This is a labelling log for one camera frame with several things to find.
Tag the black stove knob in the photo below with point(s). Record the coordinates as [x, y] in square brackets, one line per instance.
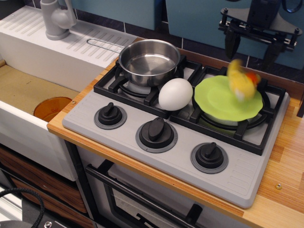
[156, 136]
[209, 158]
[110, 117]

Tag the orange plastic bowl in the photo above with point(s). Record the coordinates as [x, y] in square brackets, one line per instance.
[49, 108]

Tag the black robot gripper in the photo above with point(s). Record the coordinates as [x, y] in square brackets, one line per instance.
[261, 22]

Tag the black left burner grate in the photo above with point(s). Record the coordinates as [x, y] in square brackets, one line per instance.
[116, 86]

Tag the grey toy stove top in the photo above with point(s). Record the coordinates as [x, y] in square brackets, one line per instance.
[238, 183]

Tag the white egg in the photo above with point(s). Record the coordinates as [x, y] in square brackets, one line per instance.
[175, 94]

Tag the black middle stove knob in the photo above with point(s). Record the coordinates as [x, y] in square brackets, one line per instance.
[156, 136]

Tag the black left stove knob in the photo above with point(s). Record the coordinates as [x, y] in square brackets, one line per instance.
[110, 117]

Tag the white toy sink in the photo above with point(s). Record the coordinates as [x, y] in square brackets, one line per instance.
[41, 69]

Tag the stainless steel pot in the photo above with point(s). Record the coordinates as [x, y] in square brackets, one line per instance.
[148, 62]

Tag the black right burner grate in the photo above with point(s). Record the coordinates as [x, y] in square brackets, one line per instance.
[251, 134]

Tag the yellow stuffed duck toy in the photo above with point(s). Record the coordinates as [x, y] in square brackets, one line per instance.
[242, 84]

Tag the wooden drawer fronts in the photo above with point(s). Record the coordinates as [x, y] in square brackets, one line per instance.
[61, 196]

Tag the black right stove knob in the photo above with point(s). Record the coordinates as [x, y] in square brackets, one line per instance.
[209, 158]

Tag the black burner grate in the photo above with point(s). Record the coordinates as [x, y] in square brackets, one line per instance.
[251, 134]
[116, 86]

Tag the green plate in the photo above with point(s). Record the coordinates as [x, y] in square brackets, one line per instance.
[214, 97]

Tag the grey toy faucet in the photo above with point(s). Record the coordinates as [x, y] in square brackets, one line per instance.
[57, 21]

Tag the oven door with handle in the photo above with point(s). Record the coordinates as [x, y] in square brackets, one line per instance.
[133, 201]

